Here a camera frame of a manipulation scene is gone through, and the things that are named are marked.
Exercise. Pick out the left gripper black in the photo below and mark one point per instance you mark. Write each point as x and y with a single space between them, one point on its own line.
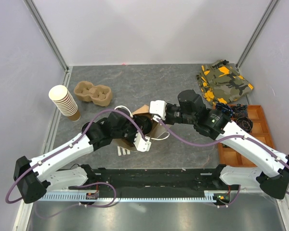
141 123

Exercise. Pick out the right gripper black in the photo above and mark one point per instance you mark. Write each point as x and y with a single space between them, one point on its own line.
166 121

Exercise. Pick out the brown paper bag with handles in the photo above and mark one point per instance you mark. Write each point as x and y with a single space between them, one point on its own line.
152 130

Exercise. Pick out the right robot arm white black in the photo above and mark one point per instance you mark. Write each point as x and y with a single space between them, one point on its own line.
271 173

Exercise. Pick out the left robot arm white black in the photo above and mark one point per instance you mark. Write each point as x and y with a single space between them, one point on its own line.
32 176

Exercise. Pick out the dark blue striped rolled item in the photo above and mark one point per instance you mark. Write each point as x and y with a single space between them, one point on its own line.
224 108

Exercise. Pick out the brown pulp cup carrier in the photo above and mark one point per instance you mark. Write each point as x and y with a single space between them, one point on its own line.
100 95

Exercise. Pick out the camouflage folded cloth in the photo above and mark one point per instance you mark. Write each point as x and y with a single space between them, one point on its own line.
219 82

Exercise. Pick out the black rolled item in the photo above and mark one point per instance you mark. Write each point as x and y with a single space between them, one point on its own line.
240 110

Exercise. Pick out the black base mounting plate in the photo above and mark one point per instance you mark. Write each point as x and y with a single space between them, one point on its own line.
155 182

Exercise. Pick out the orange wooden compartment tray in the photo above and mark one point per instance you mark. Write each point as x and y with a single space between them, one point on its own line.
260 130

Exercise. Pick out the dark floral rolled item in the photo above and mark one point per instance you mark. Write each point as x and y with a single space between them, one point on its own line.
245 123

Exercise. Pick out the stack of paper cups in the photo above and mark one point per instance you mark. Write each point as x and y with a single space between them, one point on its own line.
65 102

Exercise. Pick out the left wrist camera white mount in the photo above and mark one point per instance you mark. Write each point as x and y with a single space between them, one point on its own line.
142 145

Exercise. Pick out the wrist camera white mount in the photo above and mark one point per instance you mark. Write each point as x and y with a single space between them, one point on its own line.
142 145
158 110

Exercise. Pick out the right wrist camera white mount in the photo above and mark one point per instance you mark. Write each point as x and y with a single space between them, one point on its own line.
158 110

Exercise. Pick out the grey slotted cable duct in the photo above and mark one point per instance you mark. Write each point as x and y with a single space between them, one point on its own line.
85 197

